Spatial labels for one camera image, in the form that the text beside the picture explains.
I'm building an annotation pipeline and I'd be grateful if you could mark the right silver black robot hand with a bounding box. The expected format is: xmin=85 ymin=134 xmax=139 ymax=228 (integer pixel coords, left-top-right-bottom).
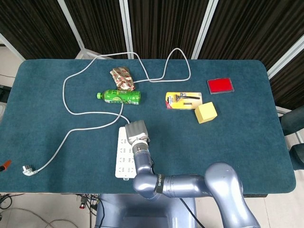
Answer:
xmin=124 ymin=120 xmax=151 ymax=146

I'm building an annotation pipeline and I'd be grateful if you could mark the white power strip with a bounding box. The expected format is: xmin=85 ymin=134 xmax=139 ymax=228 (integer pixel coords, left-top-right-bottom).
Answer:
xmin=114 ymin=126 xmax=139 ymax=181

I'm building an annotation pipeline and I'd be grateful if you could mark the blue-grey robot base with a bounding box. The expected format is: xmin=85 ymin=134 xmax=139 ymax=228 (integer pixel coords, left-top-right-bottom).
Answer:
xmin=95 ymin=193 xmax=199 ymax=228

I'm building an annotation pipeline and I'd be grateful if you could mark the green drink bottle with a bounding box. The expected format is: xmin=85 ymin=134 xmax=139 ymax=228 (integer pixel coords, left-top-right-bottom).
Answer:
xmin=96 ymin=89 xmax=142 ymax=105

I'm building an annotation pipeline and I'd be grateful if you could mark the crumpled snack wrapper packet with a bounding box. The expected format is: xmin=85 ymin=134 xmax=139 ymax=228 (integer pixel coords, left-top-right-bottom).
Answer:
xmin=109 ymin=67 xmax=136 ymax=92

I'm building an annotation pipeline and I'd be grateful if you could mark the yellow razor blister pack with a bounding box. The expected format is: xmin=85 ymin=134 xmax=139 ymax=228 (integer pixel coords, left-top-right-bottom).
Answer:
xmin=165 ymin=92 xmax=203 ymax=110

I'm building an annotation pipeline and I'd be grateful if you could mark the yellow cube block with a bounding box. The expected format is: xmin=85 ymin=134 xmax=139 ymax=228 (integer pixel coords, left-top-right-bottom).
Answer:
xmin=194 ymin=102 xmax=219 ymax=124

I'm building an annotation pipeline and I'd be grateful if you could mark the red ink pad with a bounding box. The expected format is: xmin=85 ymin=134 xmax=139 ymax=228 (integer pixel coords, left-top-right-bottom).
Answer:
xmin=207 ymin=77 xmax=235 ymax=95

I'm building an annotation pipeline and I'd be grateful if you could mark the teal table mat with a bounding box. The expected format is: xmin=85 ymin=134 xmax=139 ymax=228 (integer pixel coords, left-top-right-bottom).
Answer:
xmin=0 ymin=58 xmax=297 ymax=194

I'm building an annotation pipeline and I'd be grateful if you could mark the dark office chair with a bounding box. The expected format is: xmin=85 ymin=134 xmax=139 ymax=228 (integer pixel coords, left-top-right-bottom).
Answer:
xmin=279 ymin=104 xmax=304 ymax=171

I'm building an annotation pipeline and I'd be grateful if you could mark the black velcro arm strap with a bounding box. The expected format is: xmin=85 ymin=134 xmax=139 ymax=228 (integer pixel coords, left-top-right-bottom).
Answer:
xmin=153 ymin=174 xmax=165 ymax=193

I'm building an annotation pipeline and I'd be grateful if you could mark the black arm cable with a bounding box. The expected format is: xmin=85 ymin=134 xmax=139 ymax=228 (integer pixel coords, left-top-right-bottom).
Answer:
xmin=150 ymin=161 xmax=202 ymax=228

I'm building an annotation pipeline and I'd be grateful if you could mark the white partition frame post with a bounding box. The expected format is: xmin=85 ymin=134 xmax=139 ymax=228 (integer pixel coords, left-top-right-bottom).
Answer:
xmin=0 ymin=32 xmax=26 ymax=60
xmin=57 ymin=0 xmax=100 ymax=60
xmin=267 ymin=35 xmax=304 ymax=79
xmin=119 ymin=0 xmax=133 ymax=59
xmin=191 ymin=0 xmax=219 ymax=60

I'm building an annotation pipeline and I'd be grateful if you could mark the white power cord with plug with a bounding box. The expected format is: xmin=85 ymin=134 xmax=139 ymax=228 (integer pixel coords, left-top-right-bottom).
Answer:
xmin=22 ymin=47 xmax=191 ymax=177

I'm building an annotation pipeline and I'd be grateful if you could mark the orange-handled tool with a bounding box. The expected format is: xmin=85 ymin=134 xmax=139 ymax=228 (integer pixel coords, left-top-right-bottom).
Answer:
xmin=0 ymin=160 xmax=12 ymax=172

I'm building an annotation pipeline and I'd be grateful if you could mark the black floor cable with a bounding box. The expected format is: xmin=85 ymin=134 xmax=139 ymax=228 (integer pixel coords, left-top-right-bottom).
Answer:
xmin=0 ymin=193 xmax=24 ymax=211

